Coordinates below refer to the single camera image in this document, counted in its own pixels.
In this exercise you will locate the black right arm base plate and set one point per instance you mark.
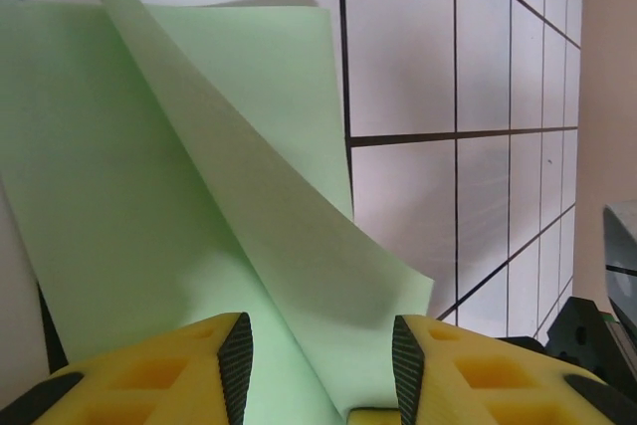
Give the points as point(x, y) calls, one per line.
point(577, 340)

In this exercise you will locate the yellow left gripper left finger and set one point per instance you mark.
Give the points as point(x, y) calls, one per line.
point(149, 370)

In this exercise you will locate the light green paper sheet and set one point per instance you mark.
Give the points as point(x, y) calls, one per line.
point(149, 146)

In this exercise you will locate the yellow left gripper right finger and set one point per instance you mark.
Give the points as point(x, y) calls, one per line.
point(497, 370)

